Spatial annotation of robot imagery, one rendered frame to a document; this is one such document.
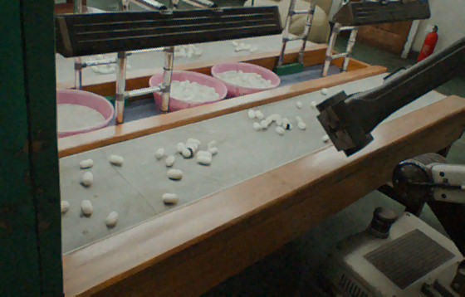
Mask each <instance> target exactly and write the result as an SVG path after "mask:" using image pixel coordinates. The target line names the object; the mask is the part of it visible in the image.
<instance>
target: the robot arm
mask: <svg viewBox="0 0 465 297"><path fill-rule="evenodd" d="M464 71H465V35H463V36H462V37H460V38H459V39H457V40H456V41H454V42H452V43H451V44H449V45H447V46H445V47H444V48H443V49H441V50H439V51H437V52H435V53H434V54H432V55H431V56H429V57H427V58H424V59H422V60H421V61H419V62H418V63H417V64H415V65H414V66H411V65H409V66H406V65H403V66H401V67H400V68H399V69H397V70H395V71H393V72H392V73H389V74H388V75H386V76H385V77H384V78H383V80H384V81H383V84H382V85H379V86H376V87H374V88H371V89H369V90H365V91H360V92H356V93H354V94H350V95H347V94H346V93H345V91H344V90H341V91H340V92H338V93H336V94H334V95H332V96H331V97H329V98H326V100H324V101H322V102H320V103H319V104H318V105H316V108H317V110H318V112H319V113H320V114H319V115H317V116H316V118H317V119H318V121H319V123H320V124H321V126H322V128H323V130H325V132H326V134H327V135H328V136H329V138H330V140H331V142H332V143H333V144H334V146H335V148H336V149H337V151H338V152H339V151H342V150H343V151H344V153H345V155H346V156H347V157H349V156H351V155H353V154H355V153H357V152H359V151H360V150H361V149H363V148H364V147H365V146H366V145H367V144H369V143H370V142H371V141H372V140H374V137H373V136H372V135H371V132H373V130H374V129H375V128H376V127H377V126H378V125H379V124H380V123H382V122H383V121H384V120H385V119H387V118H388V117H390V115H392V114H393V113H395V112H396V111H398V110H400V109H402V108H403V107H405V106H406V105H409V104H410V103H412V102H414V101H415V100H417V99H419V98H421V97H422V96H423V95H426V94H427V93H428V92H430V91H431V90H434V89H436V88H437V87H439V86H440V85H442V84H444V83H446V82H447V81H449V80H451V79H452V78H454V77H456V76H458V75H460V74H462V73H463V72H464Z"/></svg>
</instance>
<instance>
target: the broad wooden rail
mask: <svg viewBox="0 0 465 297"><path fill-rule="evenodd" d="M464 127H465V99H464V98H463V97H460V96H457V95H450V96H448V97H446V98H444V99H441V100H438V101H436V102H433V103H432V104H430V105H426V106H424V107H423V108H421V109H418V110H415V111H413V112H411V113H408V114H405V115H403V116H401V117H398V118H397V119H393V120H390V121H389V122H387V123H384V124H381V125H379V126H377V127H376V128H375V129H374V130H373V132H371V135H372V136H373V137H374V140H372V141H371V142H370V143H369V144H367V145H366V146H365V147H364V148H363V149H361V150H360V151H359V152H357V153H355V154H353V155H351V156H349V157H347V156H346V155H345V153H344V151H343V150H342V151H339V152H338V151H337V149H336V148H335V146H334V144H332V145H330V146H327V147H325V148H322V149H320V150H317V151H315V152H314V153H310V154H307V155H306V156H303V157H301V158H298V159H296V160H293V161H291V162H289V163H286V164H283V165H281V166H280V167H277V168H274V169H272V170H270V171H267V172H265V173H263V174H260V175H258V176H256V177H254V178H250V179H248V180H247V181H244V182H242V183H239V184H237V185H234V186H232V187H229V188H227V189H224V190H222V191H220V192H217V193H214V194H213V195H210V196H208V197H205V198H203V199H200V200H198V201H196V202H193V203H190V204H188V205H186V206H184V207H181V208H179V209H176V210H174V211H172V212H169V213H166V214H164V215H162V216H160V217H156V218H155V219H152V220H150V221H148V222H146V223H143V224H141V225H139V226H136V227H133V228H131V229H129V230H127V231H123V232H121V233H117V234H115V235H113V236H109V237H107V238H105V239H103V240H101V241H98V242H96V243H93V244H91V245H88V246H86V247H83V248H81V249H79V250H77V251H74V252H72V253H70V254H68V255H65V256H63V257H62V259H63V270H64V292H65V297H199V296H200V295H202V294H203V293H205V292H207V291H208V290H210V289H212V288H213V287H215V286H216V285H219V284H220V283H222V282H224V281H225V280H226V279H227V278H228V277H229V276H231V275H235V274H237V273H238V272H239V271H241V270H243V269H245V268H247V267H248V266H250V265H251V264H253V263H255V262H256V261H258V260H259V259H261V258H263V256H266V255H267V254H269V253H271V252H272V251H274V250H275V249H277V248H278V247H280V246H282V245H284V244H286V243H287V242H288V241H292V240H294V239H295V238H297V237H298V236H300V235H302V234H303V233H305V232H307V231H309V230H310V229H311V228H313V227H315V226H317V225H319V224H320V223H322V222H323V221H325V220H326V219H328V218H330V217H332V216H334V215H335V214H336V213H338V212H340V211H342V210H343V209H345V208H347V207H348V206H350V205H351V204H353V203H355V202H357V201H359V200H360V199H361V198H362V197H364V196H366V195H367V194H369V193H370V192H373V191H374V190H375V189H377V188H378V187H381V186H382V185H384V184H386V183H387V182H389V181H390V180H392V172H393V170H394V168H395V166H396V165H397V164H399V163H401V162H403V161H405V160H408V159H410V158H414V157H417V156H419V155H422V154H425V153H436V152H438V151H439V150H441V149H443V148H445V147H447V146H448V145H449V144H451V143H453V142H454V141H456V140H458V139H459V137H460V136H461V134H462V132H463V129H464Z"/></svg>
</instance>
